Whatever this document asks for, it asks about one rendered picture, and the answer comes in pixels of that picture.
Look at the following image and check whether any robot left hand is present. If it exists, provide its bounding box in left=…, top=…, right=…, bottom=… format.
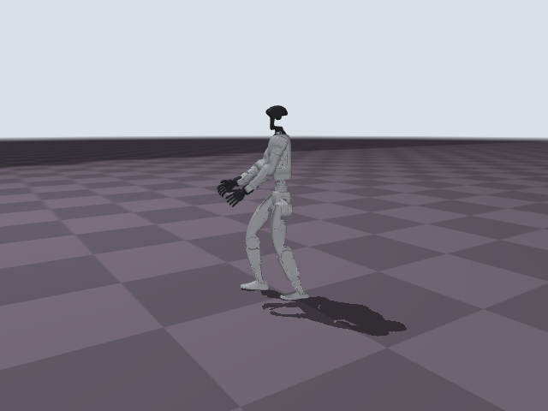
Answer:
left=225, top=183, right=253, bottom=207

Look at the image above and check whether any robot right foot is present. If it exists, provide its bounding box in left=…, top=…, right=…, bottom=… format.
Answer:
left=241, top=280, right=270, bottom=290

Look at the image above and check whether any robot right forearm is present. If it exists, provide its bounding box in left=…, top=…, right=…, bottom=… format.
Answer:
left=237, top=162, right=259, bottom=185

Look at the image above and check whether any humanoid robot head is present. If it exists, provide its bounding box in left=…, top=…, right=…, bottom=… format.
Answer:
left=266, top=105, right=288, bottom=135

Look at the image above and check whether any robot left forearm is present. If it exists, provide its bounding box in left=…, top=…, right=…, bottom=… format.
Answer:
left=244, top=164, right=270, bottom=193

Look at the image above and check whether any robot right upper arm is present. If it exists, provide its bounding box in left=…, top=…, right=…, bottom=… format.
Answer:
left=255, top=147, right=270, bottom=170

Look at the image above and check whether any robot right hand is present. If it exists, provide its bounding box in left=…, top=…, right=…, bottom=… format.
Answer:
left=217, top=176, right=241, bottom=197

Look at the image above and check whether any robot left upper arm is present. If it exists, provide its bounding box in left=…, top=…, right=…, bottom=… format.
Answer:
left=267, top=136, right=288, bottom=176

